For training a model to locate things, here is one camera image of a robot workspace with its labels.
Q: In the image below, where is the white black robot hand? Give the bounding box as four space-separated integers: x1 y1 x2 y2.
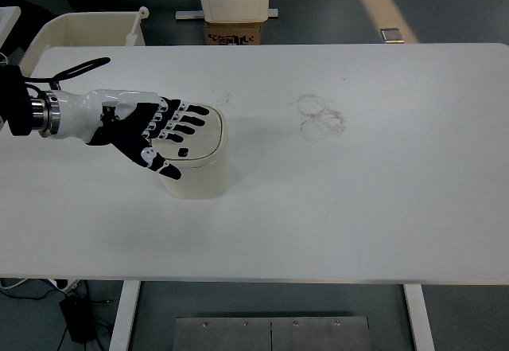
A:
39 90 210 180

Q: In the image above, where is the cream lidded trash can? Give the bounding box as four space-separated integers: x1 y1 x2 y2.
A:
151 104 230 200

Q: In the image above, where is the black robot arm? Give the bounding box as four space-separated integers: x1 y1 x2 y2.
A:
1 65 210 180

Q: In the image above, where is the grey metal base bar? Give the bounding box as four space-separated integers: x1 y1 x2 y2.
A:
175 8 279 23

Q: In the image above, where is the cream plastic storage bin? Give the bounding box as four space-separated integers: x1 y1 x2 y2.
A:
19 6 150 76

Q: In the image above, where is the brown cardboard box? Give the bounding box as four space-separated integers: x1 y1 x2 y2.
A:
204 22 262 45

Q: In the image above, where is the black power adapter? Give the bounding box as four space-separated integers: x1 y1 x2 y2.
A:
59 295 95 345

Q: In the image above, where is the left white table leg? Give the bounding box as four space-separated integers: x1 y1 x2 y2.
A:
109 280 142 351

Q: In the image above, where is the white table leg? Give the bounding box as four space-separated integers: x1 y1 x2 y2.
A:
109 280 142 351
403 284 435 351

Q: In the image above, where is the small metal floor plate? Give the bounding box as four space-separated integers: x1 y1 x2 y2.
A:
380 28 405 44

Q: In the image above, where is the right white table leg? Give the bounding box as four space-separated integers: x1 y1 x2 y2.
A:
403 284 435 351

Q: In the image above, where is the black looped cable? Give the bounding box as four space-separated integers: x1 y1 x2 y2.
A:
23 57 111 89

